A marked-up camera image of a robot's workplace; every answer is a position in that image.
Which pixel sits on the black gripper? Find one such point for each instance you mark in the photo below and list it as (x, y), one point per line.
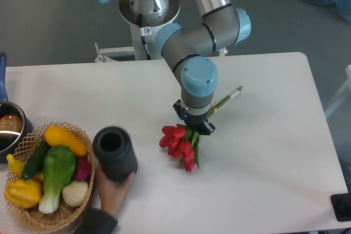
(195, 117)

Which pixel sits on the red tulip bouquet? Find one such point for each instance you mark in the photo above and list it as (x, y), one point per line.
(183, 142)

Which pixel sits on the dark grey ribbed vase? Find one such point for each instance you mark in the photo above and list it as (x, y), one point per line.
(113, 148)

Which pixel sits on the dark grey sleeve forearm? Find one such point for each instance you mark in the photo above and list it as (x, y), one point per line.
(96, 221)

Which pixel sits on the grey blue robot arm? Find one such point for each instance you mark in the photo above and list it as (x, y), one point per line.
(197, 75)

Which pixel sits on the person's hand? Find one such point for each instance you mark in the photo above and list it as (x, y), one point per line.
(112, 194)

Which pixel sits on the purple red radish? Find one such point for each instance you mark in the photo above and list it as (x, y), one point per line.
(83, 169)

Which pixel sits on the yellow squash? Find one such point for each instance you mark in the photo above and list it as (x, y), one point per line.
(61, 136)

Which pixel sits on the green bok choy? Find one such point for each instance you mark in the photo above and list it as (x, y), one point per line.
(58, 169)

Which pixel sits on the white garlic bulb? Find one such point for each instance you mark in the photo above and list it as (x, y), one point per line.
(75, 193)

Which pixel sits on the woven wicker basket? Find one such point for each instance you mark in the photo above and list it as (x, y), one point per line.
(31, 219)

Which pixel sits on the green cucumber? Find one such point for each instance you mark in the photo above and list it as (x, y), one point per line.
(34, 163)

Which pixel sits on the black device at edge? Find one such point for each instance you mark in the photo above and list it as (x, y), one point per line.
(341, 206)

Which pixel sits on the small yellow gourd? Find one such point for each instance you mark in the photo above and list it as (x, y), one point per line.
(16, 167)

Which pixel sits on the yellow bell pepper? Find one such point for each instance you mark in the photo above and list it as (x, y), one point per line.
(23, 193)

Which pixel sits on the white frame at right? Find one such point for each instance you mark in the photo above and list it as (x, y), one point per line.
(339, 96)

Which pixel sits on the steel pot blue handle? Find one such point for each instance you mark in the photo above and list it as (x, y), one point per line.
(14, 123)

